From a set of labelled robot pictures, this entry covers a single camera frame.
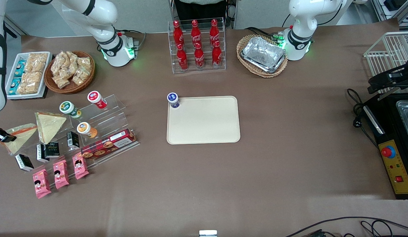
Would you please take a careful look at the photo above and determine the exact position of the orange-lid drink cup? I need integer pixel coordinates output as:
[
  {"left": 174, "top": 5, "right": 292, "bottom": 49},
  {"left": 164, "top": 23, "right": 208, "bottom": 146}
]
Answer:
[{"left": 77, "top": 122, "right": 98, "bottom": 139}]

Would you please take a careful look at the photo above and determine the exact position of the long black floor cable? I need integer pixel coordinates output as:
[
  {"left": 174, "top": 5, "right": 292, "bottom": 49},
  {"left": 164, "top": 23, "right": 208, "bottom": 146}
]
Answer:
[{"left": 286, "top": 216, "right": 408, "bottom": 237}]

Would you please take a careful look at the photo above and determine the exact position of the clear bag of puffed snacks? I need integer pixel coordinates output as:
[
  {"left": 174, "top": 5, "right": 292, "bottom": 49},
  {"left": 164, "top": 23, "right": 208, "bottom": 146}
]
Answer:
[
  {"left": 77, "top": 57, "right": 92, "bottom": 71},
  {"left": 72, "top": 67, "right": 90, "bottom": 86},
  {"left": 51, "top": 52, "right": 67, "bottom": 77},
  {"left": 64, "top": 51, "right": 79, "bottom": 75},
  {"left": 53, "top": 74, "right": 71, "bottom": 89}
]

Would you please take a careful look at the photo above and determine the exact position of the red cookie box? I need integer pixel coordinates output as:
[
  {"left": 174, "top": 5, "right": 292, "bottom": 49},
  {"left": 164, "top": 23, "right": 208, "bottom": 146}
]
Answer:
[{"left": 80, "top": 129, "right": 138, "bottom": 160}]

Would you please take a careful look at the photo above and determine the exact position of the rice cracker pack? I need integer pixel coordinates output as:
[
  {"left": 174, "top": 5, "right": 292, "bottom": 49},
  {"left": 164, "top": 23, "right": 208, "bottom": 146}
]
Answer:
[
  {"left": 25, "top": 53, "right": 49, "bottom": 73},
  {"left": 16, "top": 71, "right": 43, "bottom": 95}
]

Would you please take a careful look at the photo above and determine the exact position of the blue-lid drink cup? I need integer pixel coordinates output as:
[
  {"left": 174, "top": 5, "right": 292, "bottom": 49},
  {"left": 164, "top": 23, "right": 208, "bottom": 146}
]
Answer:
[{"left": 167, "top": 92, "right": 181, "bottom": 109}]

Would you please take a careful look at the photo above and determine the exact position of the black arm base cable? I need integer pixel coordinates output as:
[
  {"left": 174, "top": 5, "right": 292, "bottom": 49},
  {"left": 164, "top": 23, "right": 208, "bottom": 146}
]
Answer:
[
  {"left": 116, "top": 30, "right": 147, "bottom": 50},
  {"left": 245, "top": 27, "right": 285, "bottom": 42}
]

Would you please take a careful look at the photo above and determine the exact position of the stack of foil trays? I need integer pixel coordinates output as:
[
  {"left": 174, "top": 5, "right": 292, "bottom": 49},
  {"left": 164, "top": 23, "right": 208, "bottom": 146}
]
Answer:
[{"left": 241, "top": 36, "right": 287, "bottom": 73}]

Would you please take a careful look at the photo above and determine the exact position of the black machine lever handle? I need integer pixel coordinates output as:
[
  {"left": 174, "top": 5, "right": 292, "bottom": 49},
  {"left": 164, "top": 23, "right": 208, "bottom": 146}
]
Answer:
[{"left": 368, "top": 64, "right": 408, "bottom": 95}]

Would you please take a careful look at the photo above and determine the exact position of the white rectangular snack tray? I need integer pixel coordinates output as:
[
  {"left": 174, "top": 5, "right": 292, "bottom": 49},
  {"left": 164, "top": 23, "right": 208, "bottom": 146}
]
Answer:
[{"left": 5, "top": 52, "right": 53, "bottom": 99}]

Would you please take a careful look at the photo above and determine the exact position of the red-lid drink cup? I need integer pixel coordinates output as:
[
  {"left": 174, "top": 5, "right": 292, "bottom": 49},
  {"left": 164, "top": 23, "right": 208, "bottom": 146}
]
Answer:
[{"left": 87, "top": 91, "right": 108, "bottom": 109}]

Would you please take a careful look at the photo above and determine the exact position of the coiled black floor cable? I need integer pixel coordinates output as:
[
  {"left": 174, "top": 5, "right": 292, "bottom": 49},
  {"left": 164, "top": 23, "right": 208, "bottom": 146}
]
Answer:
[{"left": 360, "top": 220, "right": 395, "bottom": 237}]

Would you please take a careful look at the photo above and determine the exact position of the cream plastic tray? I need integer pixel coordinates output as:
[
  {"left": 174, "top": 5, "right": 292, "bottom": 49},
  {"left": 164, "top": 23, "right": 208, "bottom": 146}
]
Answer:
[{"left": 166, "top": 96, "right": 241, "bottom": 145}]

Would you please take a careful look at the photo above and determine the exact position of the clear acrylic tiered stand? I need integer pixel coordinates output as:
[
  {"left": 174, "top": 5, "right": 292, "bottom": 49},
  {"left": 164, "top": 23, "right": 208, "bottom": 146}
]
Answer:
[{"left": 13, "top": 94, "right": 140, "bottom": 190}]

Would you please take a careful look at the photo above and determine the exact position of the small black drink carton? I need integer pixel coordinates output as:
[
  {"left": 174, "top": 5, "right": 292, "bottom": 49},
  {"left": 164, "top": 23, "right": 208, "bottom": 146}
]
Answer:
[
  {"left": 45, "top": 142, "right": 60, "bottom": 158},
  {"left": 66, "top": 131, "right": 80, "bottom": 148},
  {"left": 15, "top": 154, "right": 35, "bottom": 172},
  {"left": 36, "top": 144, "right": 50, "bottom": 163}
]

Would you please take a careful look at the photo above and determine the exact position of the black left arm base cable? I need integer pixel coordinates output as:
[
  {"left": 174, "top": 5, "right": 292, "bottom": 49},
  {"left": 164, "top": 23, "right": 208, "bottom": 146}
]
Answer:
[{"left": 245, "top": 27, "right": 285, "bottom": 42}]

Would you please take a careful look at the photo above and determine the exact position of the pink snack packet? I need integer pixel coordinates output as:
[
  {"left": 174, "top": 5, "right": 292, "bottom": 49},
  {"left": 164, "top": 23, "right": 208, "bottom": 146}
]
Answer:
[
  {"left": 72, "top": 153, "right": 90, "bottom": 180},
  {"left": 53, "top": 160, "right": 70, "bottom": 190},
  {"left": 32, "top": 169, "right": 52, "bottom": 199}
]

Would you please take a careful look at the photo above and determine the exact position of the brown wicker basket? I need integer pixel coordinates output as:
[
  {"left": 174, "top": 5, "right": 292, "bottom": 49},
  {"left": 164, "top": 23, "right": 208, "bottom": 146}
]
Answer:
[{"left": 44, "top": 51, "right": 95, "bottom": 94}]

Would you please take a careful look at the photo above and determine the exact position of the black right arm base cable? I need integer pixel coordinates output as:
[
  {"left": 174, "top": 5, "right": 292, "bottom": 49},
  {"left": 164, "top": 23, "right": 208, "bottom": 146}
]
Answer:
[{"left": 116, "top": 30, "right": 147, "bottom": 50}]

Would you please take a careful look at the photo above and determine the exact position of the white wire basket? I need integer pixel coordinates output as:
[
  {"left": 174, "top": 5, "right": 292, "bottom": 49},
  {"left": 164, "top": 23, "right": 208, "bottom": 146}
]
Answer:
[{"left": 363, "top": 31, "right": 408, "bottom": 90}]

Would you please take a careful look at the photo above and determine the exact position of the person in dark trousers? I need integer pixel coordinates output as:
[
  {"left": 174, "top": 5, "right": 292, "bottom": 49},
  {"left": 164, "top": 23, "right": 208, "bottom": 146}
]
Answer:
[{"left": 175, "top": 0, "right": 229, "bottom": 21}]

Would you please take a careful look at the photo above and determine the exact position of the red cola bottle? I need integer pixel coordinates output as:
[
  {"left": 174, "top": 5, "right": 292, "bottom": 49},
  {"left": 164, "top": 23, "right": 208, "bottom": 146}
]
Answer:
[
  {"left": 194, "top": 43, "right": 205, "bottom": 69},
  {"left": 191, "top": 20, "right": 202, "bottom": 49},
  {"left": 176, "top": 43, "right": 189, "bottom": 71},
  {"left": 209, "top": 19, "right": 220, "bottom": 48},
  {"left": 173, "top": 20, "right": 185, "bottom": 50},
  {"left": 212, "top": 40, "right": 222, "bottom": 68}
]

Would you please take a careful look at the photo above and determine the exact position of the clear acrylic bottle rack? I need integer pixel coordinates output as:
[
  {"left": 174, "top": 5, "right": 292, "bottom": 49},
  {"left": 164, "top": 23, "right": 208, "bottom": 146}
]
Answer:
[{"left": 167, "top": 17, "right": 227, "bottom": 74}]

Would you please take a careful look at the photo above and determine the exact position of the teal snack packet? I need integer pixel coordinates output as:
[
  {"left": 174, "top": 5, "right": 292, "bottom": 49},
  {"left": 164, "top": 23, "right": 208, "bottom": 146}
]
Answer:
[
  {"left": 14, "top": 60, "right": 27, "bottom": 77},
  {"left": 9, "top": 77, "right": 22, "bottom": 93}
]

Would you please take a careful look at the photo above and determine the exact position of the black sealing machine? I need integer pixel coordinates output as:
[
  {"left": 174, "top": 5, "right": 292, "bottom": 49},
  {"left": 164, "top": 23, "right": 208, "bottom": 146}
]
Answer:
[{"left": 362, "top": 92, "right": 408, "bottom": 200}]

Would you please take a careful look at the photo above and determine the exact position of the sandwich with orange filling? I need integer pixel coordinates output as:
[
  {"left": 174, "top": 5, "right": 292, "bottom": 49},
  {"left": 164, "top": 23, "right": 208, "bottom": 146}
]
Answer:
[{"left": 3, "top": 123, "right": 38, "bottom": 155}]

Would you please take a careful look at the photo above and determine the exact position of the light wicker basket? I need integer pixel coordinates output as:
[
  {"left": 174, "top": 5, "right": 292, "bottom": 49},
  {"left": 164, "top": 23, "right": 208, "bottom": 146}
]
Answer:
[{"left": 236, "top": 34, "right": 289, "bottom": 78}]

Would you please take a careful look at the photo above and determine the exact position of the wrapped triangular white sandwich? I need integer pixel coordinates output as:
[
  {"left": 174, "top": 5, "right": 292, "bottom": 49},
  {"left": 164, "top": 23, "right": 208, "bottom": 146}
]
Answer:
[{"left": 34, "top": 112, "right": 67, "bottom": 145}]

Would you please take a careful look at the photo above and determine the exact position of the green-lid drink cup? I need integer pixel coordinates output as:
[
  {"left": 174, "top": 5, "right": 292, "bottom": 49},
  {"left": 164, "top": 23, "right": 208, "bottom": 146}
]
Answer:
[{"left": 59, "top": 101, "right": 82, "bottom": 119}]

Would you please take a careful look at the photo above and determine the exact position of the black machine power cable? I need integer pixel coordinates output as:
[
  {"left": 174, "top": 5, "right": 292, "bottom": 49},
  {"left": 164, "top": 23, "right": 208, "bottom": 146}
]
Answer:
[{"left": 347, "top": 88, "right": 379, "bottom": 149}]

